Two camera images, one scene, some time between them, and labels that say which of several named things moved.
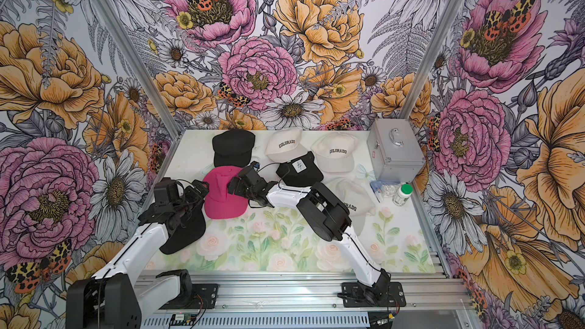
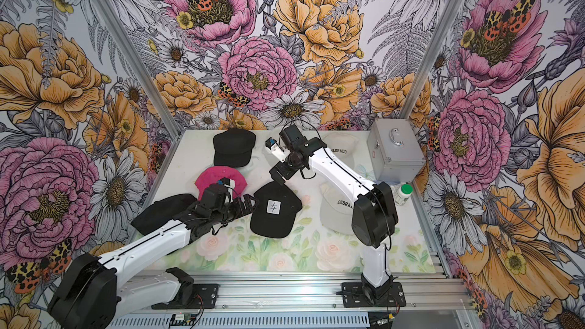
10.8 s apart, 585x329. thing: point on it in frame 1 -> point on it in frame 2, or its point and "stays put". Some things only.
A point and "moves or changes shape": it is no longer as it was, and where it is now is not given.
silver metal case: [394, 150] stays put
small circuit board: [183, 319] stays put
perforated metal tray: [265, 321] stays put
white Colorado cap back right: [335, 152] stays put
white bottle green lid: [403, 195] stays put
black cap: [184, 228] moves or changes shape
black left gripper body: [190, 198] -> [230, 211]
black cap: [233, 148] stays put
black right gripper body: [241, 190] -> [287, 168]
